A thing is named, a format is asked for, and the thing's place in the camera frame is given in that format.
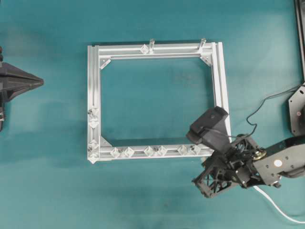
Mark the steel pin near clip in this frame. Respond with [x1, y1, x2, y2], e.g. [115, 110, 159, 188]
[149, 39, 155, 53]

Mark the aluminium extrusion frame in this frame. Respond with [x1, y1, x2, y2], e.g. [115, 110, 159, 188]
[87, 40, 229, 163]

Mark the white cable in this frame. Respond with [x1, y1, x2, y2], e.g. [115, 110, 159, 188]
[252, 186, 305, 218]

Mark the black vertical rail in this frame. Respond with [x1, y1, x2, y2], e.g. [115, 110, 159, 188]
[294, 0, 305, 62]

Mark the thin black camera cable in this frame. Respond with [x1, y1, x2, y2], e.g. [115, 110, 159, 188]
[228, 83, 305, 139]

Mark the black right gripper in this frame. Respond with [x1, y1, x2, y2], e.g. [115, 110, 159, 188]
[192, 135, 259, 198]

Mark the steel pin top right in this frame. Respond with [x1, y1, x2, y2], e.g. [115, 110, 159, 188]
[198, 38, 206, 52]

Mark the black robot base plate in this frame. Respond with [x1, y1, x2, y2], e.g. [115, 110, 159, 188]
[288, 84, 305, 136]

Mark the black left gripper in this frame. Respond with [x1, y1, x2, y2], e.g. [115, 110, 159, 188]
[0, 47, 44, 131]

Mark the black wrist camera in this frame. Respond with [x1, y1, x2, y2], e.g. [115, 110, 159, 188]
[186, 106, 231, 153]

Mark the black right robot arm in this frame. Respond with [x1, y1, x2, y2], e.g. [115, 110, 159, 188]
[192, 135, 305, 198]

